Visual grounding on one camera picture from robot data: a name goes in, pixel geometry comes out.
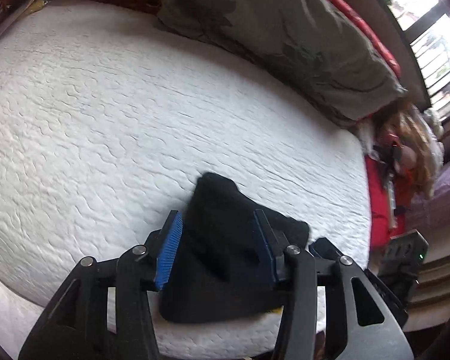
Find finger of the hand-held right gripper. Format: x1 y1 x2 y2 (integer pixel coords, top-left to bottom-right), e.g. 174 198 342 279
308 236 342 260

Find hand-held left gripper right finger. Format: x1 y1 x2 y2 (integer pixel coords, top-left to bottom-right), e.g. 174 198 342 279
253 209 415 360

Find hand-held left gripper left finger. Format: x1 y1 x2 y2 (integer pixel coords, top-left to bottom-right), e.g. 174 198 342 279
18 210 184 360

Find black pants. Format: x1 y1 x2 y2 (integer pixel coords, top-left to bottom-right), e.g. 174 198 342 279
158 172 310 324

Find wooden furniture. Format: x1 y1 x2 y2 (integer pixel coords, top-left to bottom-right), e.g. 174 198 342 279
405 247 450 332

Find plain red cloth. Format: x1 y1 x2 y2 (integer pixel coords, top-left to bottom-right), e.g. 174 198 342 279
364 155 408 249

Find purple cloth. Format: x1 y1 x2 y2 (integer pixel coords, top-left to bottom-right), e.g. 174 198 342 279
405 150 450 249

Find black tool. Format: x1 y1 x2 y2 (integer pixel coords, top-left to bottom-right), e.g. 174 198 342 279
373 140 404 229

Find white quilted mattress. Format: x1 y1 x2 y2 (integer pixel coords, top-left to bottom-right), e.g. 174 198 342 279
0 0 373 359

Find grey floral pillow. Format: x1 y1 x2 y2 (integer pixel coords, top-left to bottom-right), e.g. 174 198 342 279
155 0 408 128

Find barred window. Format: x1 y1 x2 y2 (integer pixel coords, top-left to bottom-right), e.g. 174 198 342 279
360 0 450 121

